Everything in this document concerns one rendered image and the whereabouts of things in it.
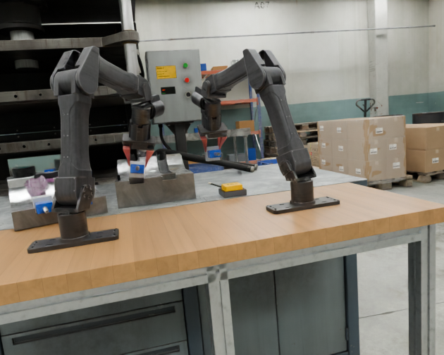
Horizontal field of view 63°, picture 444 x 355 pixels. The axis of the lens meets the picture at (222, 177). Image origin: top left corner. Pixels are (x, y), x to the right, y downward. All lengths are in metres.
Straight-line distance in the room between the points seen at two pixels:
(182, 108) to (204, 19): 6.23
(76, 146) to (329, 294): 1.09
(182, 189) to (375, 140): 3.88
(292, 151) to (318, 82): 7.75
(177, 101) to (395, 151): 3.55
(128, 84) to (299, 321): 1.06
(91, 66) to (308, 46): 7.94
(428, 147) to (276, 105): 4.57
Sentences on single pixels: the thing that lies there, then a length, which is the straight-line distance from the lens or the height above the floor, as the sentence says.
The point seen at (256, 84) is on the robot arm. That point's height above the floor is 1.15.
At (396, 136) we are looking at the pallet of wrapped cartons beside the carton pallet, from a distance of 5.08.
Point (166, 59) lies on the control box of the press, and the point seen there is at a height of 1.42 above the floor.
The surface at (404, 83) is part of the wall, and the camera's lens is 9.81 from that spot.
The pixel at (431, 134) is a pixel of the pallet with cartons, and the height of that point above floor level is 0.65.
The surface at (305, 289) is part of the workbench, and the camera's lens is 1.48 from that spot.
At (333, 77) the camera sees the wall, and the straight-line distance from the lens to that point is 8.88.
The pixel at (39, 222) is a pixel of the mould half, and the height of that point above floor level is 0.81.
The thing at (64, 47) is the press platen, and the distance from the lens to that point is 2.11.
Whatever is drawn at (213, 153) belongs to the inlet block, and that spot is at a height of 0.94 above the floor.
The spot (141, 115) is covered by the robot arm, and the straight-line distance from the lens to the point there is 1.14.
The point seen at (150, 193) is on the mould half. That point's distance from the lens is 1.23.
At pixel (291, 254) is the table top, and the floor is 0.74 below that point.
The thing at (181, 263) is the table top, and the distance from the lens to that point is 0.76.
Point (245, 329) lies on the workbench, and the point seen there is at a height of 0.28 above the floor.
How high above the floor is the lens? 1.05
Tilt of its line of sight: 9 degrees down
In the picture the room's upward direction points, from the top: 5 degrees counter-clockwise
